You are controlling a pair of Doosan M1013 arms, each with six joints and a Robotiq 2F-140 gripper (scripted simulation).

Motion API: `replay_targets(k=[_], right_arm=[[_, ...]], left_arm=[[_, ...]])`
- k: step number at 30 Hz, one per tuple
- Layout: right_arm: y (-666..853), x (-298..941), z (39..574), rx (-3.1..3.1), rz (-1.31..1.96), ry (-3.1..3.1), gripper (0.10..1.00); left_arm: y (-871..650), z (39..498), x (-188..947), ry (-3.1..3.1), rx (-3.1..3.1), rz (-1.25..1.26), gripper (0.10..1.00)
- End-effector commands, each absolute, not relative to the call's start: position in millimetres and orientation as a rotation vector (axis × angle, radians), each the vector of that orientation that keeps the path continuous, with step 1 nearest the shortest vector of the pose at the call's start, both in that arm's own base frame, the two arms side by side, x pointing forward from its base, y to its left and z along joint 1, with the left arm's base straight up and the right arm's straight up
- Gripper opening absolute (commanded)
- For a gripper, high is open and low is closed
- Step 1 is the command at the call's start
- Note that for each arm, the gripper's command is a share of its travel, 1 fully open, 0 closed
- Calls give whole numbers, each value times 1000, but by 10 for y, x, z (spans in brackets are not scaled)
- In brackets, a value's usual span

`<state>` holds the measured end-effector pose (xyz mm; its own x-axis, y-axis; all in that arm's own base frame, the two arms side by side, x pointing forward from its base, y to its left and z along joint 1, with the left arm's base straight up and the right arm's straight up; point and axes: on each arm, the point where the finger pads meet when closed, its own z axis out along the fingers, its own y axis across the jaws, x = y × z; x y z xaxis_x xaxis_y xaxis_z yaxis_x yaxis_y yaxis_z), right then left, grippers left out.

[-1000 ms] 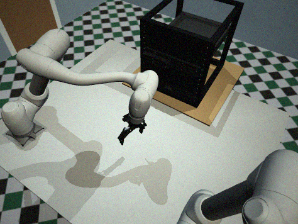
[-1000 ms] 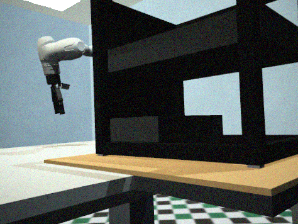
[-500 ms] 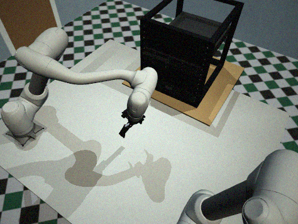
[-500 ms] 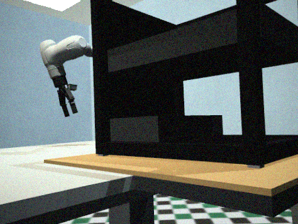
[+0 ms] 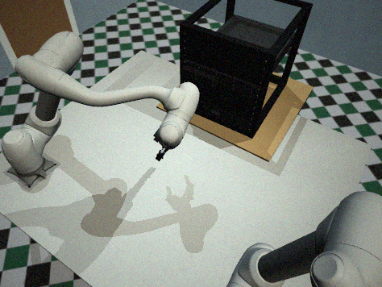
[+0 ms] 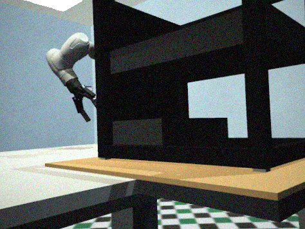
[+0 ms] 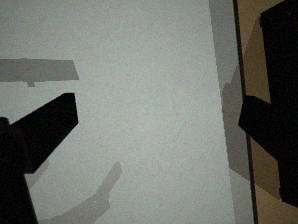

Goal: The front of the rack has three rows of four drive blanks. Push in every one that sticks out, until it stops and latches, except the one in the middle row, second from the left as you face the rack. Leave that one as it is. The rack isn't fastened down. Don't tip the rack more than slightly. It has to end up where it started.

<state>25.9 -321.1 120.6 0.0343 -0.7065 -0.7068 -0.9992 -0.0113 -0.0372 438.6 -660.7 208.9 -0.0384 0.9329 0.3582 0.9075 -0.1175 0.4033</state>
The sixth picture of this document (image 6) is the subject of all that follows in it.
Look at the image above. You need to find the tan wooden board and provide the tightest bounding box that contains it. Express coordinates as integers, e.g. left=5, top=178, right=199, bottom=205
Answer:
left=45, top=157, right=305, bottom=201

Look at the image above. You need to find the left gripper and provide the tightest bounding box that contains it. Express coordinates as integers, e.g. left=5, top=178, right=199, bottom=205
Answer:
left=66, top=78, right=97, bottom=122

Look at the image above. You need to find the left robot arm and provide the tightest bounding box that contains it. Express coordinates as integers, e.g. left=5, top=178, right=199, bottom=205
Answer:
left=46, top=33, right=95, bottom=86

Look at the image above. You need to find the black metal rack frame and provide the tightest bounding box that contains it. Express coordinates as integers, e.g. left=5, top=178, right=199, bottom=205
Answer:
left=93, top=0, right=305, bottom=172

